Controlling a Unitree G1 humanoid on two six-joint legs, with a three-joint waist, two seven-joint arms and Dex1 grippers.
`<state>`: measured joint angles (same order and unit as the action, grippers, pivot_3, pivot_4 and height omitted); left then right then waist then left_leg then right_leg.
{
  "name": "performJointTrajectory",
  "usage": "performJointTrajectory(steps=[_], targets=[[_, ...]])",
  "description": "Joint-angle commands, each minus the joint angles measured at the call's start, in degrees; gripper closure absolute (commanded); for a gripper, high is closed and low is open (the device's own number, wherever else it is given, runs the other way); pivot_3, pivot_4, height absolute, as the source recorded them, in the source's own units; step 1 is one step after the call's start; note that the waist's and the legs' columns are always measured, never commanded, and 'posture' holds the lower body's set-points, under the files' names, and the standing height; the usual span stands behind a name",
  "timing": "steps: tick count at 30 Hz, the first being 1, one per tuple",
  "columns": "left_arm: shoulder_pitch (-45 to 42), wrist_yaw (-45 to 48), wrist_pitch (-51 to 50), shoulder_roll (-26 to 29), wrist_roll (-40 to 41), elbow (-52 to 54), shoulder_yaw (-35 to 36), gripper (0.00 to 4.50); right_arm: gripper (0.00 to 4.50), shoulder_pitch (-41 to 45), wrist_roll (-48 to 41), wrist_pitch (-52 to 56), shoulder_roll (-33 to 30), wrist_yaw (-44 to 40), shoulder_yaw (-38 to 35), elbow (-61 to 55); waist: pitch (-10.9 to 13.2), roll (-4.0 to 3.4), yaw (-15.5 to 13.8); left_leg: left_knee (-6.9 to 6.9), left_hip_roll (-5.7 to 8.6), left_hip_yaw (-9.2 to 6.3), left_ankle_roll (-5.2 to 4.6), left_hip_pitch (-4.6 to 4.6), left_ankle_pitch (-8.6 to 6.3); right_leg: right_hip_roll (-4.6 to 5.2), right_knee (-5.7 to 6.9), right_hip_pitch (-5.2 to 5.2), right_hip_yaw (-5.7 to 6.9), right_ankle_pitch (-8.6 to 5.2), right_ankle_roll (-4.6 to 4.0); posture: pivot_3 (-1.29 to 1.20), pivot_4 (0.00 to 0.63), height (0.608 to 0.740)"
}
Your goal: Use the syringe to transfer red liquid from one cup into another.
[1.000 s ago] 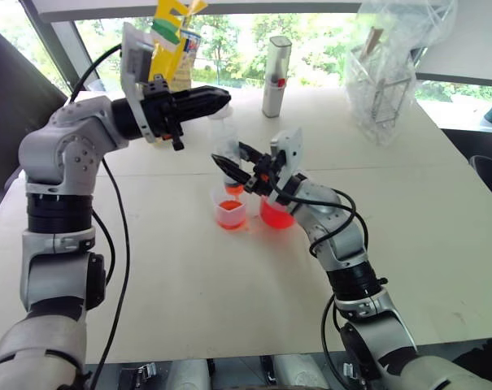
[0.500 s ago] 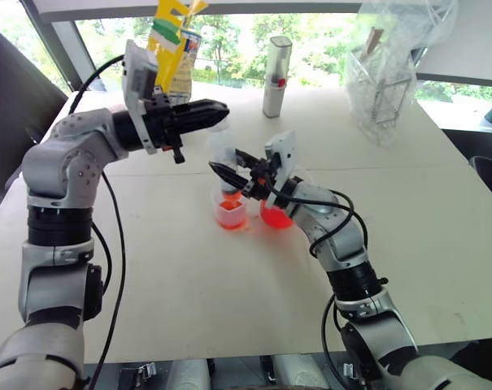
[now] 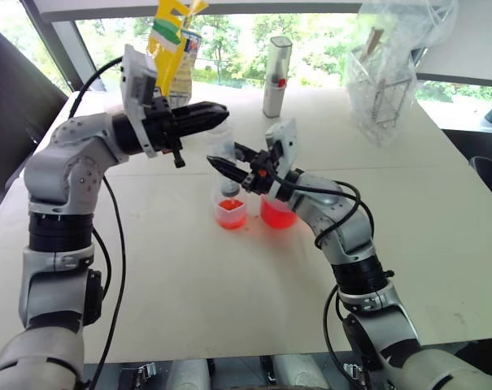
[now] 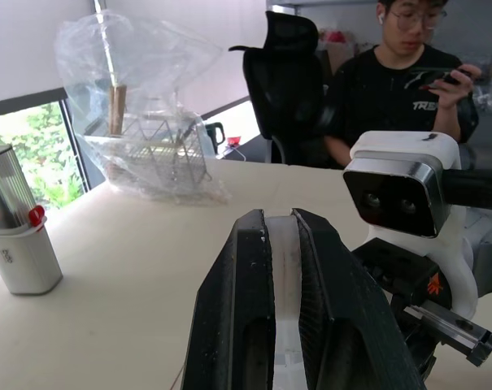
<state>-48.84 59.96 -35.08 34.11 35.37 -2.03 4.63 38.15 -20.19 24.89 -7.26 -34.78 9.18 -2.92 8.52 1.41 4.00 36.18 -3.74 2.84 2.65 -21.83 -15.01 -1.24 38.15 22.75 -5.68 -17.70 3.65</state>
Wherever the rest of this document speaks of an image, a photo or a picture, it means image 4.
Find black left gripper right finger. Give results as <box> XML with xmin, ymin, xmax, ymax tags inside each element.
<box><xmin>291</xmin><ymin>207</ymin><xmax>428</xmax><ymax>390</ymax></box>

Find dark green mug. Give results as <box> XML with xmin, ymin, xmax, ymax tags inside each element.
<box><xmin>203</xmin><ymin>121</ymin><xmax>227</xmax><ymax>156</ymax></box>

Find metal wire rack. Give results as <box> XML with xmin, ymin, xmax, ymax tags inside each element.
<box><xmin>105</xmin><ymin>116</ymin><xmax>213</xmax><ymax>193</ymax></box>

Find person's left hand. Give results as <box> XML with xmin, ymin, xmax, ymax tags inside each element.
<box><xmin>430</xmin><ymin>63</ymin><xmax>484</xmax><ymax>111</ymax></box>

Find brown cardboard box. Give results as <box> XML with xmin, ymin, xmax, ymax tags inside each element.
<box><xmin>322</xmin><ymin>41</ymin><xmax>359</xmax><ymax>76</ymax></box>

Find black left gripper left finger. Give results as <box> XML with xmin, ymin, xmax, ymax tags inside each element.
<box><xmin>181</xmin><ymin>208</ymin><xmax>277</xmax><ymax>390</ymax></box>

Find round wire glasses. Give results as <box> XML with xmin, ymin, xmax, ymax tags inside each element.
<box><xmin>389</xmin><ymin>8</ymin><xmax>448</xmax><ymax>33</ymax></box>

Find white cable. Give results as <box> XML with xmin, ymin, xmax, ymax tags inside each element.
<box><xmin>217</xmin><ymin>145</ymin><xmax>249</xmax><ymax>163</ymax></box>

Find crumpled clear plastic wrap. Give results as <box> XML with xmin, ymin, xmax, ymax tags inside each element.
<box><xmin>471</xmin><ymin>54</ymin><xmax>492</xmax><ymax>119</ymax></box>

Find black office chair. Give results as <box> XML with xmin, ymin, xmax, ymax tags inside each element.
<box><xmin>228</xmin><ymin>11</ymin><xmax>332</xmax><ymax>166</ymax></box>

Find person in black t-shirt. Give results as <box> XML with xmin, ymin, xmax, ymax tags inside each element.
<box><xmin>320</xmin><ymin>0</ymin><xmax>485</xmax><ymax>170</ymax></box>

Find black phone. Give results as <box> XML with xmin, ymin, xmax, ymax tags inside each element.
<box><xmin>406</xmin><ymin>67</ymin><xmax>471</xmax><ymax>90</ymax></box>

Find clear plastic bag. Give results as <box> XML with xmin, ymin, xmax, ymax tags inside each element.
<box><xmin>53</xmin><ymin>11</ymin><xmax>233</xmax><ymax>206</ymax></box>

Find white tin with silver lid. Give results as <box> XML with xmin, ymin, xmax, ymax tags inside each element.
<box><xmin>0</xmin><ymin>143</ymin><xmax>64</xmax><ymax>297</ymax></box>

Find brown wooden post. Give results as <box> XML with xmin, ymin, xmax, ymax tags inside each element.
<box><xmin>108</xmin><ymin>84</ymin><xmax>128</xmax><ymax>137</ymax></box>

